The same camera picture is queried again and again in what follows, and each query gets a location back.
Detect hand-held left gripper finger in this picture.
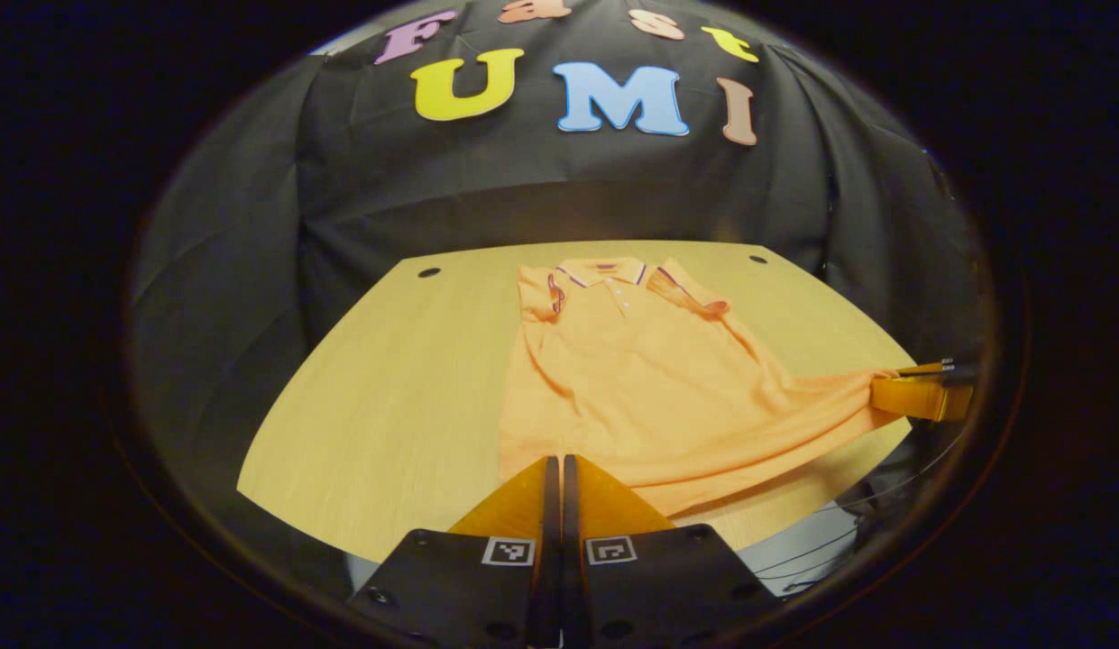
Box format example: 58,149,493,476
561,455,781,649
347,455,562,649

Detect orange T-shirt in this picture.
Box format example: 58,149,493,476
498,258,903,516

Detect black backdrop cloth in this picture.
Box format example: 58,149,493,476
131,0,984,470

